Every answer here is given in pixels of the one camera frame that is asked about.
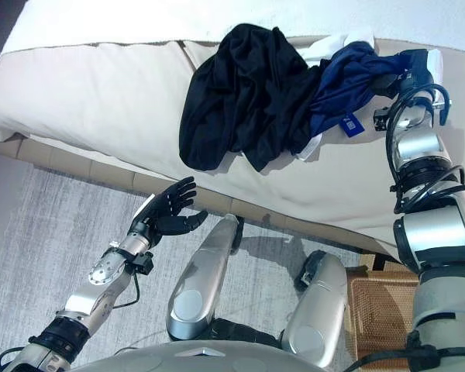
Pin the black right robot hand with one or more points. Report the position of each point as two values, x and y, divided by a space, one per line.
414 66

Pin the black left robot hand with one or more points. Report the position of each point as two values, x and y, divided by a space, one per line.
170 217

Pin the navy blue garment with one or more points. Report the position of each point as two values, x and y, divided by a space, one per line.
345 85

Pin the white garment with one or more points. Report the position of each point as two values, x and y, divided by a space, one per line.
321 48

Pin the black garment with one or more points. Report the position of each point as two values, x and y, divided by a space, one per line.
248 97

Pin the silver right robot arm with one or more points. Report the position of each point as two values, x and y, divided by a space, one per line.
430 232

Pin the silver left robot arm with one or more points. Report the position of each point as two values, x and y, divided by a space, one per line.
100 271

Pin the beige bed cover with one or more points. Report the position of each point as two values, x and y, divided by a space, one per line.
100 97

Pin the pale piped bed blanket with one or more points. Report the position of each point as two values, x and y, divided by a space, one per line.
100 23

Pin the brown wicker basket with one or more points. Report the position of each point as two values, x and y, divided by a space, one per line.
383 314

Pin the silver left robot leg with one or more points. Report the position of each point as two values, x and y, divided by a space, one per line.
201 279

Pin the silver robot leg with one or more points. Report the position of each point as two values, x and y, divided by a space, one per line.
201 279
317 310

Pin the blue tag card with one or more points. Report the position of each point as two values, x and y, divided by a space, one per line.
350 126

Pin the grey striped rug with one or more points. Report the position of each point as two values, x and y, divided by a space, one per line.
42 232

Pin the silver robot torso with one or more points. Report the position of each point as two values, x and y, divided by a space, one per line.
178 356

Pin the silver right robot leg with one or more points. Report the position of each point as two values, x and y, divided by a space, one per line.
317 310

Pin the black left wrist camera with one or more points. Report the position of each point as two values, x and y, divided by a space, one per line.
144 263

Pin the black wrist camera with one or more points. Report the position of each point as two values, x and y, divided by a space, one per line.
144 263
380 118

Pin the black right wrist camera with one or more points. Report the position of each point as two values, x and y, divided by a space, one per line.
380 118

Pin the beige upholstered bed frame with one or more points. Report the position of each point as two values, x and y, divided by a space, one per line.
100 174

